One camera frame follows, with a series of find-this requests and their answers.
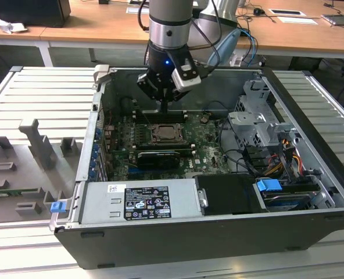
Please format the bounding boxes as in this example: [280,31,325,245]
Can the blue expansion slot clips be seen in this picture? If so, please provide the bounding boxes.
[89,127,102,183]

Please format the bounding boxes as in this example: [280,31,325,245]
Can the black RAM slot bank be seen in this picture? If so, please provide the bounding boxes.
[134,110,189,124]
[135,141,196,152]

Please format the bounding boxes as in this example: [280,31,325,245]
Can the grey power supply unit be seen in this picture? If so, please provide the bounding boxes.
[80,178,203,224]

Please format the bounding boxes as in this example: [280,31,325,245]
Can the white desk cable plate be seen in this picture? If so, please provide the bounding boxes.
[269,8,306,17]
[126,6,150,15]

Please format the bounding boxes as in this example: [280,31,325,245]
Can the black open PC case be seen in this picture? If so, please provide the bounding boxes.
[49,64,344,270]

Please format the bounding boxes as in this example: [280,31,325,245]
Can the yellow red wire bundle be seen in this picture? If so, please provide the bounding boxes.
[264,153,302,175]

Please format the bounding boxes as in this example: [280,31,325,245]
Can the grey flat laptop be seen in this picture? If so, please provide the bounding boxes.
[321,13,344,28]

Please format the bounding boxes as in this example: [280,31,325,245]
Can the hard disk in blue carrier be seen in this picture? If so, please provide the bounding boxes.
[255,178,321,212]

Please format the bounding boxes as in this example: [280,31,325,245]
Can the green RAM stick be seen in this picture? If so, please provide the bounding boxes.
[0,188,40,196]

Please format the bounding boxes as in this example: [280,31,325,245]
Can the blue case latch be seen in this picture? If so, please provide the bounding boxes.
[50,201,66,214]

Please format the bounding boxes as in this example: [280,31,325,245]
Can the grey parts rack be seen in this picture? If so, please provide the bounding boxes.
[0,118,84,224]

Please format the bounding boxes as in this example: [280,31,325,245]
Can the black plastic shroud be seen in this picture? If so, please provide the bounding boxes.
[195,174,266,216]

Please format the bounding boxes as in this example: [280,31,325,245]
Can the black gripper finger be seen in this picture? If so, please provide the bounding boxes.
[163,91,188,115]
[136,73,165,114]

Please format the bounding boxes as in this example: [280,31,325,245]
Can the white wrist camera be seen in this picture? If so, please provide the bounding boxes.
[166,49,202,93]

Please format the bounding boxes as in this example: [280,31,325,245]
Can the green motherboard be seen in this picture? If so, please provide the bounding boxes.
[102,112,234,181]

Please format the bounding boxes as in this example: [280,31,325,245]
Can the CPU socket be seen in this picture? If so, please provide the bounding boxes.
[150,122,189,146]

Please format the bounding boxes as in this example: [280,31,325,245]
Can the metal socket cover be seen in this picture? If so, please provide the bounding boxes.
[151,123,186,145]

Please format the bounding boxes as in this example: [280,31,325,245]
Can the black box on desk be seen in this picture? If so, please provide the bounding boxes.
[0,0,71,28]

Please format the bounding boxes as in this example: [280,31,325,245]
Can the grey case release latch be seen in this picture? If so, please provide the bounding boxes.
[93,64,111,85]

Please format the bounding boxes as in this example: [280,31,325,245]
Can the white paper sheet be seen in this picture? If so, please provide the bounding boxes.
[277,16,320,26]

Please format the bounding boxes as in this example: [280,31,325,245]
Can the crumpled white paper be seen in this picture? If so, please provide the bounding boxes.
[0,15,28,35]

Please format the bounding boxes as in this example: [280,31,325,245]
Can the black graphics card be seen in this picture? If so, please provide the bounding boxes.
[135,150,181,171]

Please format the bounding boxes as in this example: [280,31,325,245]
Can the silver metal drive cage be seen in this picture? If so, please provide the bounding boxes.
[227,80,300,149]

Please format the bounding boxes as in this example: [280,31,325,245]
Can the blue cable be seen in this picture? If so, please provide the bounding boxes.
[240,27,259,68]

